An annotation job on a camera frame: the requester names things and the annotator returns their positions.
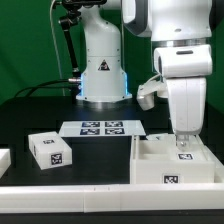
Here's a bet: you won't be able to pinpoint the white left fence block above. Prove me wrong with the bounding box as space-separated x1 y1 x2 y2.
0 149 11 178

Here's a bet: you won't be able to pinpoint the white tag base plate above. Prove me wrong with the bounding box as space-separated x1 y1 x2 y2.
59 120 146 137

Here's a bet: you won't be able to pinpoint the white cabinet body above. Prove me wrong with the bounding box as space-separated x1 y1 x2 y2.
130 136 224 184

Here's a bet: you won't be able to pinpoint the black cables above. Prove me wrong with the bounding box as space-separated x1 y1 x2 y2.
13 78 78 98

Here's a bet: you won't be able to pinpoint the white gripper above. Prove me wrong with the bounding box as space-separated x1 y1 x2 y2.
154 44 213 150

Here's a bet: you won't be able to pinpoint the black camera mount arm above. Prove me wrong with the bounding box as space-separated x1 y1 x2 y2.
53 0 107 95

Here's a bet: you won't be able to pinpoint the grey cable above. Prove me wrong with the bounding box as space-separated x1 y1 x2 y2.
49 0 66 97

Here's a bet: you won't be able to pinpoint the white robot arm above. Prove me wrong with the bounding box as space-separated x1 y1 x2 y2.
79 0 224 149

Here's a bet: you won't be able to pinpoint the white door panel with knob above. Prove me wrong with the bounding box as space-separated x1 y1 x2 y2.
146 133 211 162

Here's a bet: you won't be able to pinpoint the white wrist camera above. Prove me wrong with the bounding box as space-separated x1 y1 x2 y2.
137 81 168 111

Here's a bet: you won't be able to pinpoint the white cabinet top block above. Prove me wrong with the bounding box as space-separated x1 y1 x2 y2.
28 132 72 170

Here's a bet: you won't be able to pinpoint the white front fence bar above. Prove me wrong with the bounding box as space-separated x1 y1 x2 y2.
0 183 224 213

